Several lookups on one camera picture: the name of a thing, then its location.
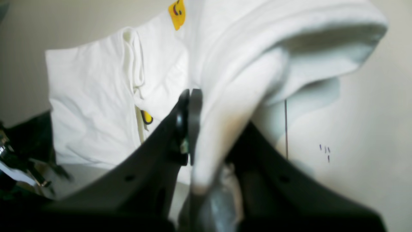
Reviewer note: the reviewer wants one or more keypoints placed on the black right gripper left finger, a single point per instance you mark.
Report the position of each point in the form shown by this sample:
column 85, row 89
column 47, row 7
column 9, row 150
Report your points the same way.
column 135, row 196

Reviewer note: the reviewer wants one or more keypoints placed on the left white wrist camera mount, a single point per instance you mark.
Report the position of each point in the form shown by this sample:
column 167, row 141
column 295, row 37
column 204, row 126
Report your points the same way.
column 17, row 175

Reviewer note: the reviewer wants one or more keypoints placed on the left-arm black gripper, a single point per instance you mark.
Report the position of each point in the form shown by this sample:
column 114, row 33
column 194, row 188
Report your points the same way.
column 23, row 147

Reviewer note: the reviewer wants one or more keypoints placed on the white printed T-shirt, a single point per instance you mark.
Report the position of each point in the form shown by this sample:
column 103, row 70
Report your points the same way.
column 242, row 54

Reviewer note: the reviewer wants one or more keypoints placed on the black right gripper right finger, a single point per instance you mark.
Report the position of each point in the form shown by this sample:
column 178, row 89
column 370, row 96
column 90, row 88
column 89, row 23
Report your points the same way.
column 260, row 191

